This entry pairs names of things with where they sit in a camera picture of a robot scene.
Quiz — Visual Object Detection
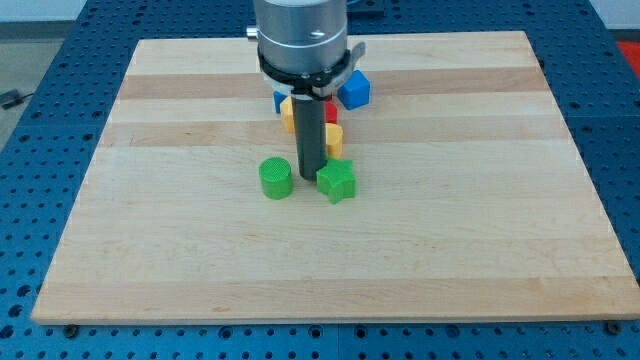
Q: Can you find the black clamp ring mount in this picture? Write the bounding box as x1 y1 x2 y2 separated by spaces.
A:
257 42 366 100

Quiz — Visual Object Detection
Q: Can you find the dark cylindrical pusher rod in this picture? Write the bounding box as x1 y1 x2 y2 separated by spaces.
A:
292 98 327 181

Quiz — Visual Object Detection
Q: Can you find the green star block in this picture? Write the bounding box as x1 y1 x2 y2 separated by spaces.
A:
316 158 357 204

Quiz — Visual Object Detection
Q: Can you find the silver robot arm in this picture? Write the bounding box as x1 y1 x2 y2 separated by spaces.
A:
253 0 366 181

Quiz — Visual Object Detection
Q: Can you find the blue cube block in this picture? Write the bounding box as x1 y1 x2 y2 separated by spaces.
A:
337 70 371 110

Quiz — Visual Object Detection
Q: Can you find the red block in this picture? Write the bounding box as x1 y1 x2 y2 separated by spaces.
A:
324 101 338 124

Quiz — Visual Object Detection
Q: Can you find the yellow block left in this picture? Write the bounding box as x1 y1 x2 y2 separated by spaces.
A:
279 97 295 134

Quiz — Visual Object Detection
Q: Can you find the yellow block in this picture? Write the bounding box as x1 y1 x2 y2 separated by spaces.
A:
279 97 295 134
325 123 344 159

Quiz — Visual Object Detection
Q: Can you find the yellow block right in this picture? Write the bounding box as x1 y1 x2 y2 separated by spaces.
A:
325 123 344 159

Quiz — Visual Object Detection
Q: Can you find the small blue block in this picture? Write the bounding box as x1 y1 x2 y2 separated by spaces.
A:
273 91 287 114

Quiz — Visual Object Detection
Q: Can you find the green cylinder block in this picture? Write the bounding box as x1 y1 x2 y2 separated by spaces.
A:
259 157 293 200

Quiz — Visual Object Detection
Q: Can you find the wooden board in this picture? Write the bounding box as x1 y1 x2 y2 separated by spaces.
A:
32 31 639 325

